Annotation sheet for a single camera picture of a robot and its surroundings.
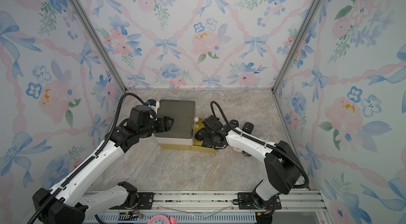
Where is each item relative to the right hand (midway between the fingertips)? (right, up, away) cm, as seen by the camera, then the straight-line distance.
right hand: (209, 140), depth 86 cm
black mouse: (-5, +2, +6) cm, 8 cm away
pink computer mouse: (+16, -6, +2) cm, 17 cm away
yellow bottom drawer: (-6, -4, +4) cm, 8 cm away
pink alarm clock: (-21, -30, -19) cm, 41 cm away
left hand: (-19, +12, -10) cm, 25 cm away
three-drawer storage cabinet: (-15, +3, -3) cm, 16 cm away
